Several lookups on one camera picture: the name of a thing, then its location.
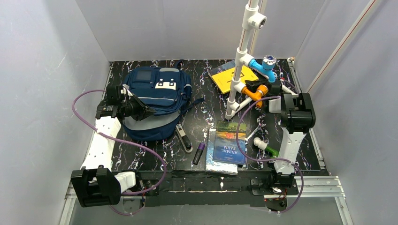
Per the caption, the yellow notebook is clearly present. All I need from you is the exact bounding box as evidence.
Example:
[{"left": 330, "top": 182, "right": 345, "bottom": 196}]
[{"left": 208, "top": 66, "right": 259, "bottom": 94}]

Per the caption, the navy blue student backpack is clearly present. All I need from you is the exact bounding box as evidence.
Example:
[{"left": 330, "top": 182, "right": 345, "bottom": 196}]
[{"left": 123, "top": 60, "right": 205, "bottom": 142}]

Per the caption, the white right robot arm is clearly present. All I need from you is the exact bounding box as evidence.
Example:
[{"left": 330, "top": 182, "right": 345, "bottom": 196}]
[{"left": 243, "top": 79, "right": 316, "bottom": 193}]

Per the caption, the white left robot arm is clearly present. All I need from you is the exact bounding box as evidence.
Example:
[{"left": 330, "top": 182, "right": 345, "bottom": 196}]
[{"left": 70, "top": 84, "right": 154, "bottom": 207}]

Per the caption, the orange plastic tap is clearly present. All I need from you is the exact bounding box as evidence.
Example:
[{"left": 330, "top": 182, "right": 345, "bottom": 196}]
[{"left": 241, "top": 84, "right": 269, "bottom": 108}]

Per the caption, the dark blue 1984 book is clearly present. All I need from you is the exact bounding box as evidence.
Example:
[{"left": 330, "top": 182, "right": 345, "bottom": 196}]
[{"left": 208, "top": 60, "right": 235, "bottom": 76}]

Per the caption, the blue plastic tap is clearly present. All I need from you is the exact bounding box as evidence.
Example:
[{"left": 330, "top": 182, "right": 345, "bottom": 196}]
[{"left": 248, "top": 55, "right": 277, "bottom": 83}]

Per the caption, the silver wrench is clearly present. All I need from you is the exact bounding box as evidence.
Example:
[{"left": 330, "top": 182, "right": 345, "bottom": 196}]
[{"left": 245, "top": 124, "right": 263, "bottom": 145}]

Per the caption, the green white plastic tap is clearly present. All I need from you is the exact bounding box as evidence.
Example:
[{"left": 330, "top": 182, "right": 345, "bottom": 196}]
[{"left": 253, "top": 137, "right": 279, "bottom": 158}]

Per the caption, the thin white rear pole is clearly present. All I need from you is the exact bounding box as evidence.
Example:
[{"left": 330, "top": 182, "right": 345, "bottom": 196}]
[{"left": 248, "top": 0, "right": 267, "bottom": 56}]

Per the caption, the purple black marker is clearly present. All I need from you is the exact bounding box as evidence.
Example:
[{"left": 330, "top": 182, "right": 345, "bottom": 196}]
[{"left": 192, "top": 142, "right": 206, "bottom": 165}]

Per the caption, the Animal Farm book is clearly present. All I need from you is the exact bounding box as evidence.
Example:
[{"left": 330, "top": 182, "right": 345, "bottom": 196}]
[{"left": 213, "top": 121, "right": 246, "bottom": 165}]

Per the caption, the white pole with red stripe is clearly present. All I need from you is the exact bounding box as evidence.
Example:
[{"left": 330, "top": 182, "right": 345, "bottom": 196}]
[{"left": 306, "top": 0, "right": 384, "bottom": 93}]

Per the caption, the blue book underneath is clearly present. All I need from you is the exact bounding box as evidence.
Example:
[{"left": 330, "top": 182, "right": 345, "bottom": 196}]
[{"left": 205, "top": 128, "right": 238, "bottom": 175}]

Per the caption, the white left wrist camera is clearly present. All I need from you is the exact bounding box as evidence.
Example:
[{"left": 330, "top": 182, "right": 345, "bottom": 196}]
[{"left": 121, "top": 85, "right": 133, "bottom": 99}]

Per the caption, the white PVC pipe frame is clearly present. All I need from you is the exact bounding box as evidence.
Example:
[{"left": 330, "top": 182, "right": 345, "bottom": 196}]
[{"left": 224, "top": 0, "right": 299, "bottom": 120}]

